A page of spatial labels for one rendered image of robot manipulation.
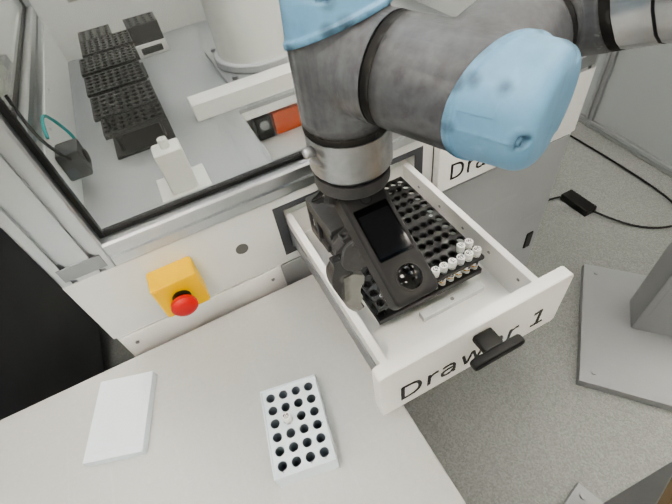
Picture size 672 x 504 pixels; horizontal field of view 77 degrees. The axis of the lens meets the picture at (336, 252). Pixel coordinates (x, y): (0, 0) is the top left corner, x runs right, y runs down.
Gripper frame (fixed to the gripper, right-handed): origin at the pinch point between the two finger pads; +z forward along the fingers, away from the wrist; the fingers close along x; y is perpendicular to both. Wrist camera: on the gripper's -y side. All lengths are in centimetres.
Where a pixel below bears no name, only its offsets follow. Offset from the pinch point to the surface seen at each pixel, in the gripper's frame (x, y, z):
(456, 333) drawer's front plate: -6.4, -8.3, 1.5
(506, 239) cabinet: -53, 23, 43
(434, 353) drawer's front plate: -3.0, -8.8, 2.3
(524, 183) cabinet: -54, 23, 25
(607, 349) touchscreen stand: -83, -4, 91
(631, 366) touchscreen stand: -84, -12, 91
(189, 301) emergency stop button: 21.4, 18.4, 6.2
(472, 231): -21.7, 6.2, 6.0
